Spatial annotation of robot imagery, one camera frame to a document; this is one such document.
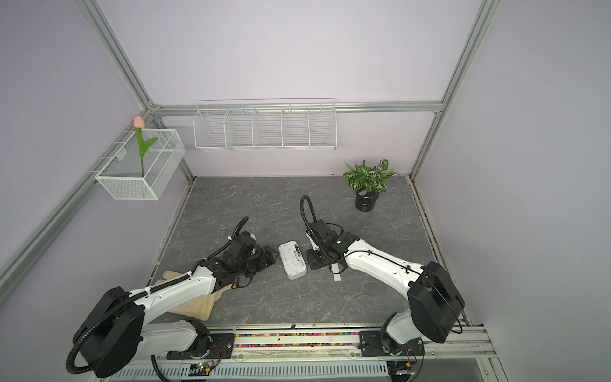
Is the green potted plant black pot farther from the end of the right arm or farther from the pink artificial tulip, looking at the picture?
the pink artificial tulip

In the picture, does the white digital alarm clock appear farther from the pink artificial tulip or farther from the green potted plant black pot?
the pink artificial tulip

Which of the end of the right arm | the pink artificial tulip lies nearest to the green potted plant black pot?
the end of the right arm

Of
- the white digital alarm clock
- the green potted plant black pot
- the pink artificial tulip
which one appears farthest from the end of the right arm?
the pink artificial tulip

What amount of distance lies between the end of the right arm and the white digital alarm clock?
5.5 inches

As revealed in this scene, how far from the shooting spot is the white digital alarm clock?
2.84ft

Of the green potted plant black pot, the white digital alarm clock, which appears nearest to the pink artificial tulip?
the white digital alarm clock

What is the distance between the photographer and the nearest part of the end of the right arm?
1.95 ft

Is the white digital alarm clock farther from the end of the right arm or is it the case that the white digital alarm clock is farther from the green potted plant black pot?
the green potted plant black pot

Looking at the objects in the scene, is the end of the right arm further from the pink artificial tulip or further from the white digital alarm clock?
the pink artificial tulip
